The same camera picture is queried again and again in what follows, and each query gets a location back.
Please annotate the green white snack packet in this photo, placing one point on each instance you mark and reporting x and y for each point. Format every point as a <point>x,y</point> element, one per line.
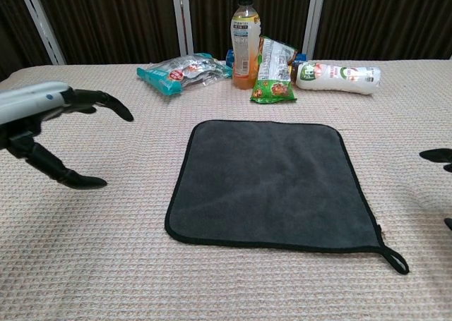
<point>272,88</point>

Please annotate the white drink bottle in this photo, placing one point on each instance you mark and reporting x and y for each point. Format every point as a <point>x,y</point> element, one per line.
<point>339,77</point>

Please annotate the black and pink towel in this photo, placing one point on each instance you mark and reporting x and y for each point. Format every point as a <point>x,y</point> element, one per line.
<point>268,183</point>

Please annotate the teal silver snack packet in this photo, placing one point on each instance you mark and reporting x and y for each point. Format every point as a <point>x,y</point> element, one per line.
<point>176,74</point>

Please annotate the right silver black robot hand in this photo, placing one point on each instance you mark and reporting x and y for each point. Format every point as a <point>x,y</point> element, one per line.
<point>439,156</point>

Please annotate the beige waffle tablecloth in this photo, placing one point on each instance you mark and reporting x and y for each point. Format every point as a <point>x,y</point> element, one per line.
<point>106,247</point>

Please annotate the dark pleated curtain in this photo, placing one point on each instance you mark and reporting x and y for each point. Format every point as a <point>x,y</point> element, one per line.
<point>106,17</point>

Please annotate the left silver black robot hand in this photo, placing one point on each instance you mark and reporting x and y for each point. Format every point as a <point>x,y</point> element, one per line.
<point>21,102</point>

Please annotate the orange juice bottle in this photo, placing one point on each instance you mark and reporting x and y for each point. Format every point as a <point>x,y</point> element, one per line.
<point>243,53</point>

